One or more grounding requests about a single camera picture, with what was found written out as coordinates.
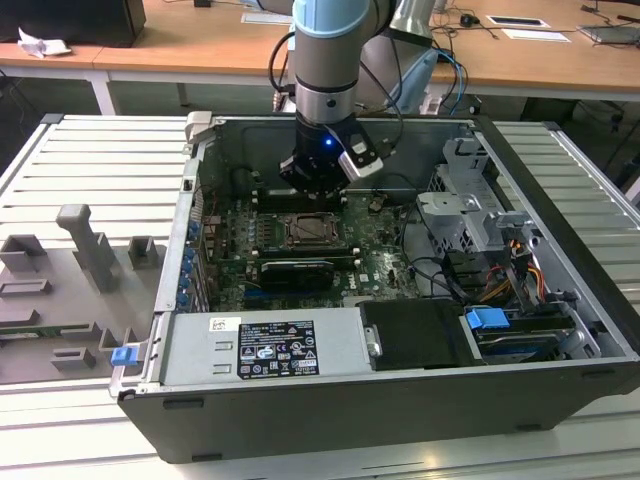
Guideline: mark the thin metal locking lever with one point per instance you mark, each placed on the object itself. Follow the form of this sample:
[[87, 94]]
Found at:
[[312, 215], [320, 245]]

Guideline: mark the square cpu chip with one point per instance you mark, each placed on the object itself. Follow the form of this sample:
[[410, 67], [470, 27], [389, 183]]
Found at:
[[310, 228]]

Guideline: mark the silver universal robots arm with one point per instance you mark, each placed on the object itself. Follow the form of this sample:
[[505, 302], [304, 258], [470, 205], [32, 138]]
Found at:
[[325, 65]]

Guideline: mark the black cpu socket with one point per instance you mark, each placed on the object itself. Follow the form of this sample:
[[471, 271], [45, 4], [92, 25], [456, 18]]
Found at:
[[342, 242]]

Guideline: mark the blue expansion slot clip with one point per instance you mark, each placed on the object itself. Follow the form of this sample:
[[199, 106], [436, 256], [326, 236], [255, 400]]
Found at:
[[182, 299], [189, 260], [185, 283], [193, 229]]

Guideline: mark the black ram stick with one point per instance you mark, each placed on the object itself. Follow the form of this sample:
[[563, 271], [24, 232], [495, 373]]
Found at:
[[310, 251]]

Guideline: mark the black graphics card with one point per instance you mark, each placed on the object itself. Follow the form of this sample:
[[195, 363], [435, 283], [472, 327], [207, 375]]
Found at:
[[295, 277]]

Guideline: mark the grey plastic case latch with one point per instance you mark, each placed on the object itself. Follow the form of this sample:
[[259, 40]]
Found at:
[[199, 125]]

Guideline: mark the green motherboard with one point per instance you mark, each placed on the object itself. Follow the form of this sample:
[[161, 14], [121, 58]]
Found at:
[[380, 270]]

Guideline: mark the pale blue teach pendant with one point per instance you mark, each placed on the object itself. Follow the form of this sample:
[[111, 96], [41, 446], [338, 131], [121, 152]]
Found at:
[[420, 75]]

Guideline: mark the silver metal drive cage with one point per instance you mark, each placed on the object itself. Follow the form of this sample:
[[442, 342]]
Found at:
[[450, 210]]

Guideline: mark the long wooden desk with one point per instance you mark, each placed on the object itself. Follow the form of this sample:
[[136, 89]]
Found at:
[[200, 45]]

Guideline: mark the black computer mouse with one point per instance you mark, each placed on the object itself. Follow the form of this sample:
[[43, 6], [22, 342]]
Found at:
[[469, 20]]

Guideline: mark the grey power supply unit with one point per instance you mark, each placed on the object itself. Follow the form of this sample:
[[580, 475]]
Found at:
[[195, 345]]

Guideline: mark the hard disk in blue carrier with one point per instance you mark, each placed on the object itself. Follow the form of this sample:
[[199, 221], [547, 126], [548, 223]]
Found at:
[[485, 318]]

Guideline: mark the black open pc case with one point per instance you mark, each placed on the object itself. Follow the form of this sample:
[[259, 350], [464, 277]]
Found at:
[[350, 425]]

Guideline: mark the blue case release tab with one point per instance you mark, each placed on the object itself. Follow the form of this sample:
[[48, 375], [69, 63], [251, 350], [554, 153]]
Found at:
[[123, 356]]

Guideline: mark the black computer box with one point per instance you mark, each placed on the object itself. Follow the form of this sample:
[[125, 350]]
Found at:
[[70, 20]]

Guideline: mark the short wooden desk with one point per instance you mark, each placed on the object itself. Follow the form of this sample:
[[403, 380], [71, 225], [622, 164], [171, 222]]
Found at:
[[45, 65]]

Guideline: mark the grey parts rack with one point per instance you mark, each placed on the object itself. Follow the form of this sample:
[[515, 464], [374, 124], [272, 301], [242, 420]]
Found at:
[[55, 300]]

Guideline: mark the crumpled white paper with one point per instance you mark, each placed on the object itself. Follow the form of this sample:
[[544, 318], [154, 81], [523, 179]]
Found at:
[[42, 46]]

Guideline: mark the green ram stick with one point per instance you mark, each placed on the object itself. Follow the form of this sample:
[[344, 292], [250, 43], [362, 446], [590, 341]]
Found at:
[[40, 332]]

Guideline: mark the grey flat laptop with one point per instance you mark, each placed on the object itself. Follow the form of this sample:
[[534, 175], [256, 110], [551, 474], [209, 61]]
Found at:
[[612, 35]]

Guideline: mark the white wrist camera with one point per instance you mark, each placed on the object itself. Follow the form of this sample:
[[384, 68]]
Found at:
[[362, 160]]

